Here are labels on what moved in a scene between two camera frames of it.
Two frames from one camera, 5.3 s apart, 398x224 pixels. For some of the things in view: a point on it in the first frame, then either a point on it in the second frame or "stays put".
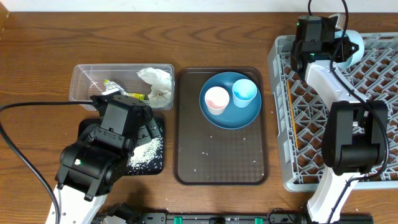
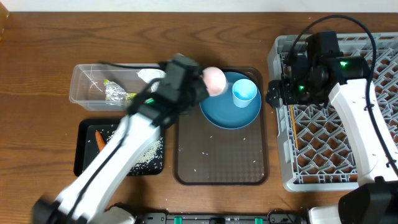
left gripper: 144,119 → 198,79
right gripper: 341,55 → 290,99
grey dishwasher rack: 299,104 stays put
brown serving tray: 206,155 stays put
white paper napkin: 161,84 stays put
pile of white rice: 147,157 stays put
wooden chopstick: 295,134 stays put
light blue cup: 244,91 stays put
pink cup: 216,98 → 215,80
